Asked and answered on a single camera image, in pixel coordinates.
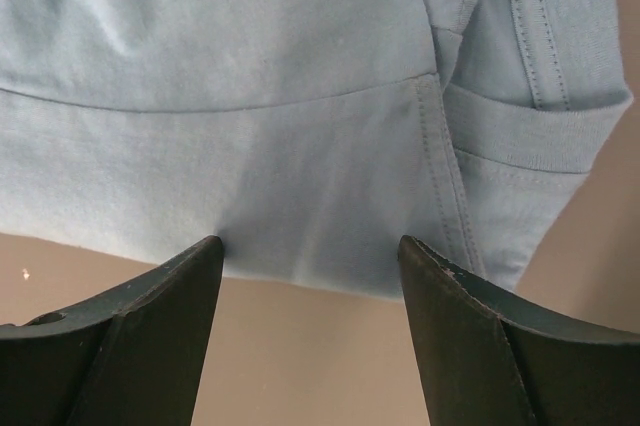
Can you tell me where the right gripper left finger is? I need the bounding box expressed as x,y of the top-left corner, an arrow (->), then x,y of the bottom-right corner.
1,236 -> 223,425

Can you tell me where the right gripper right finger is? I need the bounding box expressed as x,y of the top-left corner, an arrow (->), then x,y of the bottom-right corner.
398,236 -> 639,426

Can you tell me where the light blue t shirt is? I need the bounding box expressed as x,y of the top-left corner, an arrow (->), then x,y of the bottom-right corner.
1,0 -> 632,298

